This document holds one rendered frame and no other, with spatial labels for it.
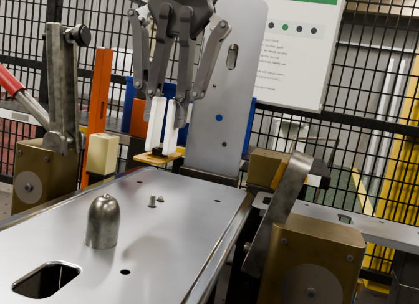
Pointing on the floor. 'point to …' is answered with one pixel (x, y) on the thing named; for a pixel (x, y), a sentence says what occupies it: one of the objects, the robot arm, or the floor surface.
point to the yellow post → (398, 185)
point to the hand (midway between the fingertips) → (164, 125)
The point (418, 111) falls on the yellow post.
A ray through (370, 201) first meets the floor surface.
